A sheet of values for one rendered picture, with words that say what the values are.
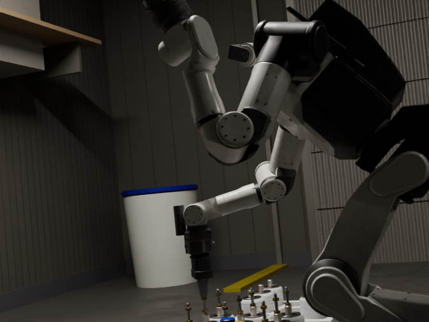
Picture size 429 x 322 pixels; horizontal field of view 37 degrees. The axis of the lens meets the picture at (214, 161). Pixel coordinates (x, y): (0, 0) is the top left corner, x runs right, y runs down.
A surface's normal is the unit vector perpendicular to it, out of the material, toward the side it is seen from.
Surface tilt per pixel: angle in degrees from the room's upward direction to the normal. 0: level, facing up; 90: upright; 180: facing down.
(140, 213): 94
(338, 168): 90
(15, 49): 90
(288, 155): 119
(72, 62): 90
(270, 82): 73
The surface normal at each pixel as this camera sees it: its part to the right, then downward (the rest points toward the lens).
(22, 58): 0.92, -0.11
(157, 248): -0.12, 0.03
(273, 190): 0.09, 0.44
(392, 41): -0.38, 0.00
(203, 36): 0.67, -0.41
